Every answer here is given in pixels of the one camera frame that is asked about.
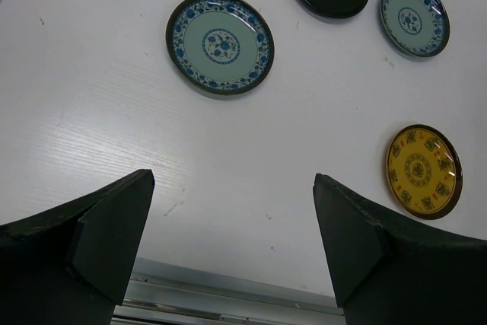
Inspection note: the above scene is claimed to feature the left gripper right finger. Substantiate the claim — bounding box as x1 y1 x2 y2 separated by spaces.
313 174 486 324

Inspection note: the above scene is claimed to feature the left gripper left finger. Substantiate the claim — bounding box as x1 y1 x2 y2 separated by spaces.
1 170 154 324

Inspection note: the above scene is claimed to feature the yellow patterned plate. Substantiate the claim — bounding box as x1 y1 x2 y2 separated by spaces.
385 124 463 220

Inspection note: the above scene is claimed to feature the small blue floral plate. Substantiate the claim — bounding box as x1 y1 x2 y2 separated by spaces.
379 0 450 58

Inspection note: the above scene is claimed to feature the large blue floral plate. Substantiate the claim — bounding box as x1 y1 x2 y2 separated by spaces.
165 0 275 96

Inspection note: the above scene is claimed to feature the aluminium rail frame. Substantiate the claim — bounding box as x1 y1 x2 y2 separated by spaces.
111 258 345 324

